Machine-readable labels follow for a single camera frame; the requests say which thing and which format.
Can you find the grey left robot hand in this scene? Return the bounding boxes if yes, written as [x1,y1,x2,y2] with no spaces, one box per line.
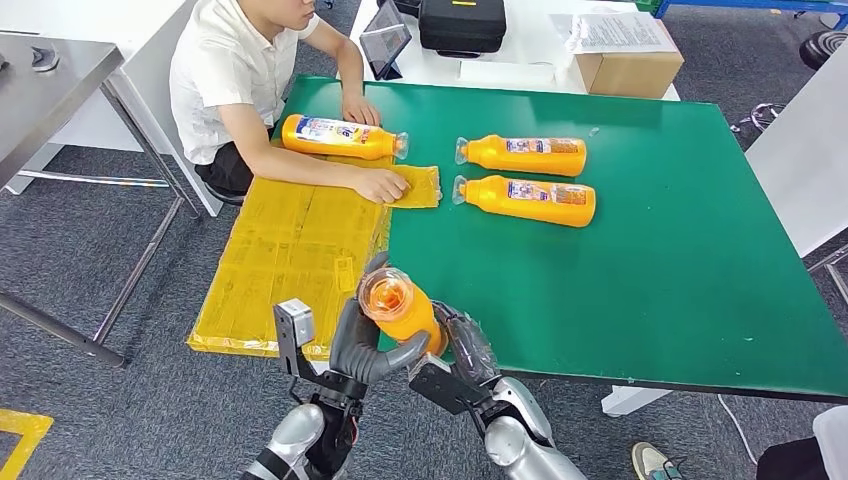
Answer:
[329,251,432,387]

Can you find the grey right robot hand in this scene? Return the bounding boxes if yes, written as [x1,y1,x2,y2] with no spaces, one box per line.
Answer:
[430,301,503,392]

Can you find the person's left hand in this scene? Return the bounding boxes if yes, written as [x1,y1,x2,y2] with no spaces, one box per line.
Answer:
[341,92,383,128]

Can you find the person's right hand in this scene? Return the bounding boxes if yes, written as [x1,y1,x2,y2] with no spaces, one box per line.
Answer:
[351,166,412,205]

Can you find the orange detergent bottle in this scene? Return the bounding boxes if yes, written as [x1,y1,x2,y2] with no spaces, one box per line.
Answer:
[455,135,588,178]
[452,174,598,229]
[356,266,448,358]
[281,113,410,162]

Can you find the grey tablet on stand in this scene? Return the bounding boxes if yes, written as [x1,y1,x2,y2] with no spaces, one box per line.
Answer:
[359,0,413,82]

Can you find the yellow taped cardboard sheet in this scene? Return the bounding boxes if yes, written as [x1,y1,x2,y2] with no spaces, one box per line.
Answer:
[186,153,443,362]

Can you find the black carrying case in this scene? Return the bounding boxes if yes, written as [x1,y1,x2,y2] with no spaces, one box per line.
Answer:
[417,0,508,60]

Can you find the person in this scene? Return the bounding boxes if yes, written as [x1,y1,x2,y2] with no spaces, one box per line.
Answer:
[168,0,412,207]
[756,405,848,480]

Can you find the black stool seat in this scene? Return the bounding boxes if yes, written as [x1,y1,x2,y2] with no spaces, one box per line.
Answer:
[201,182,246,209]

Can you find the white table leg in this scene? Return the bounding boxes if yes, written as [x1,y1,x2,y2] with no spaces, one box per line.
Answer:
[601,385,674,419]

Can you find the white table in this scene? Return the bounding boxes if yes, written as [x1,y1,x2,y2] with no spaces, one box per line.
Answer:
[349,0,684,103]

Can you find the person's foot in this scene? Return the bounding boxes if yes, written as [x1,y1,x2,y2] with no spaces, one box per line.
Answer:
[631,441,684,480]

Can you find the green table cover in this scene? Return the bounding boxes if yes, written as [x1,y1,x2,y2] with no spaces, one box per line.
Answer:
[271,76,848,403]

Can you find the printed paper sheet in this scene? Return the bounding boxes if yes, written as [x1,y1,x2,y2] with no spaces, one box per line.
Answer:
[551,11,678,57]

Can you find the brown cardboard box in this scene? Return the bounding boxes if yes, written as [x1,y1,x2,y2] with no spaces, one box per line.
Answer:
[574,50,686,101]

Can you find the steel table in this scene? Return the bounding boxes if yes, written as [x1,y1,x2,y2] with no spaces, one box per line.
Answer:
[0,33,203,370]

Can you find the yellow floor tape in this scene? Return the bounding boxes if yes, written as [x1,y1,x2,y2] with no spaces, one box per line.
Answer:
[0,409,55,480]

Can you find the white panel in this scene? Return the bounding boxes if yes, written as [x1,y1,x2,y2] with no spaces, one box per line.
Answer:
[745,36,848,258]

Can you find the blue metal rack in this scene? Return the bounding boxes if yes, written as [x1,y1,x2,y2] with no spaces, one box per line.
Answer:
[654,0,848,31]

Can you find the black round stool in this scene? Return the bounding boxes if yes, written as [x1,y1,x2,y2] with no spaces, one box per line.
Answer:
[798,29,848,72]

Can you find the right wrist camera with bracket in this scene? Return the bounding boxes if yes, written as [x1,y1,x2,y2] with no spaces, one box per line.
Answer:
[407,354,492,417]

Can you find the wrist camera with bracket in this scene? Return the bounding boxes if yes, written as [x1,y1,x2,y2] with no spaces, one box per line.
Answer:
[407,354,492,417]
[272,298,366,401]

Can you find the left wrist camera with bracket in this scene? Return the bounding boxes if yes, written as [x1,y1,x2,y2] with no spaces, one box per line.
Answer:
[272,298,366,401]

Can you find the white floor cable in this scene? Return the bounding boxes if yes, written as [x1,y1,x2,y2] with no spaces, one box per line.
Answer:
[716,394,760,465]

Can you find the metal table frame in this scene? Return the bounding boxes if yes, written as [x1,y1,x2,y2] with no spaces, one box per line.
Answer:
[806,241,848,307]

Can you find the white cable bundle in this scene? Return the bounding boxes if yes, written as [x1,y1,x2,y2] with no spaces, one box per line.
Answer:
[730,102,786,134]

